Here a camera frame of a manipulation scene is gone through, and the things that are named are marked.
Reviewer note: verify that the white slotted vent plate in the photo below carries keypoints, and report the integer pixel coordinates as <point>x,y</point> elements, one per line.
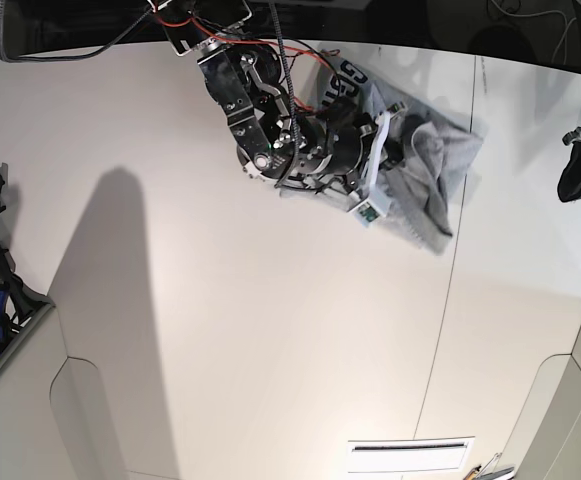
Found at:
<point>412,456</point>

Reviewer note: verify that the grey T-shirt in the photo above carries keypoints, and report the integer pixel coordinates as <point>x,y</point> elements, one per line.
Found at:
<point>423,162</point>

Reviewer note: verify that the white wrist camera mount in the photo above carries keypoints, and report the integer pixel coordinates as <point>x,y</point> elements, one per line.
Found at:
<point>374,203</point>

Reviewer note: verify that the pens at bottom edge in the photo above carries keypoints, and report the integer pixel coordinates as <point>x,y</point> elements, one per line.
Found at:
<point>488,471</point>

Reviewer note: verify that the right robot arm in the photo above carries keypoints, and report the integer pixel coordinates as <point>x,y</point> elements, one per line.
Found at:
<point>279,138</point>

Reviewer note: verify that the black round chair base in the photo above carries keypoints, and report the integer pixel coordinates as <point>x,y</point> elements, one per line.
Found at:
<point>502,42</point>

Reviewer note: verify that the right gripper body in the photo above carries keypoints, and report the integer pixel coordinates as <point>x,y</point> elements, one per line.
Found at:
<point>348,149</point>

